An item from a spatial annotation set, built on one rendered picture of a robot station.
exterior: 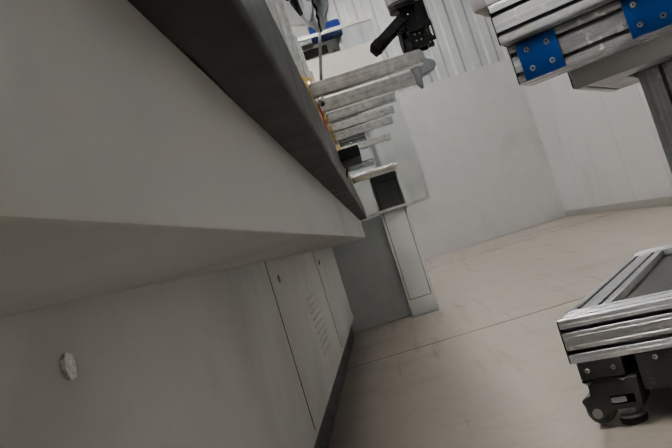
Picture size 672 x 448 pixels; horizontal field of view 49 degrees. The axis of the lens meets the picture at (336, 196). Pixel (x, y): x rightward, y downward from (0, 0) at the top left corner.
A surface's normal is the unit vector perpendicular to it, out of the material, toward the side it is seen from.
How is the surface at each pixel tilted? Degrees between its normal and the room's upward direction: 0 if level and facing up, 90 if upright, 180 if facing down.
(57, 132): 90
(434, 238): 90
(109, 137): 90
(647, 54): 90
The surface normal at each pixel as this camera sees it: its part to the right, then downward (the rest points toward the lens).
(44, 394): 0.95, -0.30
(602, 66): -0.53, 0.11
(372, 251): -0.06, -0.06
